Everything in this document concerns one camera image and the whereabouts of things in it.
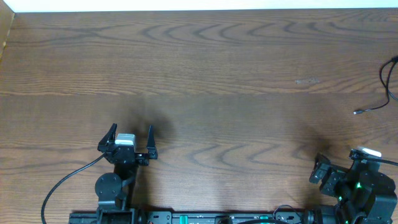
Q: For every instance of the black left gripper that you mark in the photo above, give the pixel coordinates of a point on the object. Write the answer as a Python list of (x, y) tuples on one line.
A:
[(153, 152)]

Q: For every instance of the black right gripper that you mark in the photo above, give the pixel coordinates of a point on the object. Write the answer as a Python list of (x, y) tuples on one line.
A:
[(336, 175)]

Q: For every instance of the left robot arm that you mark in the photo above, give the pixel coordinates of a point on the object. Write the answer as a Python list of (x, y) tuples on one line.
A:
[(114, 189)]

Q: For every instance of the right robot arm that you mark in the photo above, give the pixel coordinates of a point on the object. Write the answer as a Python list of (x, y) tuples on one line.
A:
[(363, 193)]

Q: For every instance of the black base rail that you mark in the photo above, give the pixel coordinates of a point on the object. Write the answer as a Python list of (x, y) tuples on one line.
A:
[(167, 217)]

